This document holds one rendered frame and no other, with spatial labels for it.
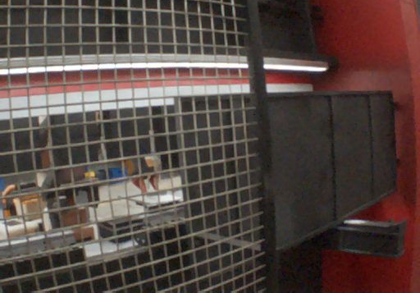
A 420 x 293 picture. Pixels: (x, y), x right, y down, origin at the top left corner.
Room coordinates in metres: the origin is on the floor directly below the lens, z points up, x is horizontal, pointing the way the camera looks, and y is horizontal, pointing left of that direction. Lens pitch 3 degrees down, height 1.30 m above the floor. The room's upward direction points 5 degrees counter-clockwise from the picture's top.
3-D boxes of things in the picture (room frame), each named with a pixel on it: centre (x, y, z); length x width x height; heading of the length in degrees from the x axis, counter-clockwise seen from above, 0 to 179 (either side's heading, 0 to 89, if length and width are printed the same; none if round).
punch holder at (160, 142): (1.52, 0.13, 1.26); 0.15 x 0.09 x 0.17; 130
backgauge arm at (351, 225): (1.50, -0.44, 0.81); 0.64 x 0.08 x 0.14; 40
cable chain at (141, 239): (1.06, 0.04, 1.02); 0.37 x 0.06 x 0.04; 130
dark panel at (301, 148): (1.26, -0.36, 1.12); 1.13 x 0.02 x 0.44; 130
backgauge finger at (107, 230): (1.15, 0.31, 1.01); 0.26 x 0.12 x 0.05; 40
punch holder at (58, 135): (1.26, 0.43, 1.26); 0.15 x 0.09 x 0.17; 130
